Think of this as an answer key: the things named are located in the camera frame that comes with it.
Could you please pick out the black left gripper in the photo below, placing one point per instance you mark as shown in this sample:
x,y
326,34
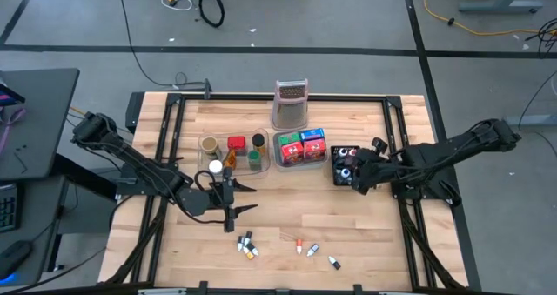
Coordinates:
x,y
229,199

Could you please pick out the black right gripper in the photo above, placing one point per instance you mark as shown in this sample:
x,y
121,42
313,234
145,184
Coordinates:
x,y
370,171

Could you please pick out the blue squeeze bottle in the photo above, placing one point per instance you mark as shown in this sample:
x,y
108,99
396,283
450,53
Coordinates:
x,y
346,172

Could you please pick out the red cap squeeze bottle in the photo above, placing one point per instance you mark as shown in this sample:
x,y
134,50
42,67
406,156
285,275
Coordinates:
x,y
352,151

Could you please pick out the clear plastic bin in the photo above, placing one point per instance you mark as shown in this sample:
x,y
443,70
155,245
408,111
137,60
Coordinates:
x,y
242,169

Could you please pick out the black cap squeeze bottle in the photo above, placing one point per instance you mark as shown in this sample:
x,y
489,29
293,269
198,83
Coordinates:
x,y
342,151

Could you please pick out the taco seasoning packet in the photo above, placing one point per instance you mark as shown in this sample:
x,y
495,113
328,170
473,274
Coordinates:
x,y
229,159

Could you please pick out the oregano glass spice jar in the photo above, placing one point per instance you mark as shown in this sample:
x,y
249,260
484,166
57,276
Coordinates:
x,y
254,158

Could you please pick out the white round lid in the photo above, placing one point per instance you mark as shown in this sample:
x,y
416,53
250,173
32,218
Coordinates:
x,y
215,166

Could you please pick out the orange spice bottle black lid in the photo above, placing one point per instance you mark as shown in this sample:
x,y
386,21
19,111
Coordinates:
x,y
258,140

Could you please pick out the red Froot Loops box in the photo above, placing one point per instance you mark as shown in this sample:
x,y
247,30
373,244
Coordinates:
x,y
291,152
314,149

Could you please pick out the blue Rice Krispies box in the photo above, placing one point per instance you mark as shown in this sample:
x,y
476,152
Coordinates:
x,y
312,134

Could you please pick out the green Apple Jacks box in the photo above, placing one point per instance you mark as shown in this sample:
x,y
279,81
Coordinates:
x,y
289,138

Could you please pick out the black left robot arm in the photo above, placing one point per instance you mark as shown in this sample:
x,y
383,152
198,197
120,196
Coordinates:
x,y
130,160

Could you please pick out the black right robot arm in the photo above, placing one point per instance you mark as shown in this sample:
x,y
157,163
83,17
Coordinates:
x,y
448,156

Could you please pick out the black bottle tray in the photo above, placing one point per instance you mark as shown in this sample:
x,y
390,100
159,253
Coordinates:
x,y
336,183

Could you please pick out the grey plastic bin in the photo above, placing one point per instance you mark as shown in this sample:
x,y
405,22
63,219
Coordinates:
x,y
304,166

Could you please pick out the grey small dropper bottle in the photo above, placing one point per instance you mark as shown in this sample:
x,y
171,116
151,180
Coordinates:
x,y
312,250

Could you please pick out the pink steel box grater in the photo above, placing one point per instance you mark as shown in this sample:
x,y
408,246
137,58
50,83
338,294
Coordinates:
x,y
289,112

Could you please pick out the grey desk foot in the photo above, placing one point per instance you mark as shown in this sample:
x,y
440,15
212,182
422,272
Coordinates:
x,y
539,120

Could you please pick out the black desk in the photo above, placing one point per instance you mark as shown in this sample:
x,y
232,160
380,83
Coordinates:
x,y
43,121

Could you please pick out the black keyboard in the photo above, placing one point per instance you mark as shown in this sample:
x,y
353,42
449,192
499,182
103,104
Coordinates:
x,y
6,208

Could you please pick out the black computer mouse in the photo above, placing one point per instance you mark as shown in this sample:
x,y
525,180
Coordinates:
x,y
13,258

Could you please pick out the laptop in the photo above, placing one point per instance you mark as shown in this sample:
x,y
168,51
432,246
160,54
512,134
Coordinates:
x,y
8,97

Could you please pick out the black table frame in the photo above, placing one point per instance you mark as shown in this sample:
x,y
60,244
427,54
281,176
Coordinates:
x,y
226,97

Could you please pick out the black side bracket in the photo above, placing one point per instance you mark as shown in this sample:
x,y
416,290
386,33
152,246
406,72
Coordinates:
x,y
134,112

